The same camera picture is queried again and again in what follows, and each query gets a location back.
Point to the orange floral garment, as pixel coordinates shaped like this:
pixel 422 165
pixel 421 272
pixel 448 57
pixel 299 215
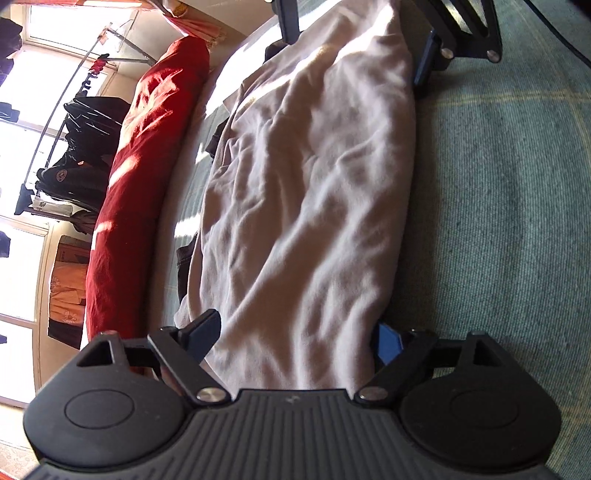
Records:
pixel 69 290

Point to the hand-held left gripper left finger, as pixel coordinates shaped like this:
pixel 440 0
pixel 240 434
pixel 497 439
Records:
pixel 203 334

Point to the dark hanging garment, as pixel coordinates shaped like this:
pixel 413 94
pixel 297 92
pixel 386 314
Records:
pixel 10 46

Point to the red quilt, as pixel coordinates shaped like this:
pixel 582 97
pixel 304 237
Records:
pixel 138 161

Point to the green plaid blanket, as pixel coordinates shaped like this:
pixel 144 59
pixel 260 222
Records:
pixel 508 207

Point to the orange curtain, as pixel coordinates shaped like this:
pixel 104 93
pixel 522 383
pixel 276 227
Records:
pixel 198 30

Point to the black jacket with round patch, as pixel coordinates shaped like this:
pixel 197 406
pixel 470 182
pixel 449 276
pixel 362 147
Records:
pixel 69 180

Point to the grey sweatshirt with dark sleeves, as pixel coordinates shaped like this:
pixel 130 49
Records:
pixel 300 207

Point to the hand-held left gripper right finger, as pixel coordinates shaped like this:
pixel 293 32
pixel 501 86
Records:
pixel 388 344

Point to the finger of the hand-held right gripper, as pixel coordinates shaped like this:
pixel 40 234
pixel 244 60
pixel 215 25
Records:
pixel 427 60
pixel 290 21

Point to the metal clothes drying rack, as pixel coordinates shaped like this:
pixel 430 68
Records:
pixel 134 59

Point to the small red cloth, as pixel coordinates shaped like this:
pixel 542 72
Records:
pixel 98 64

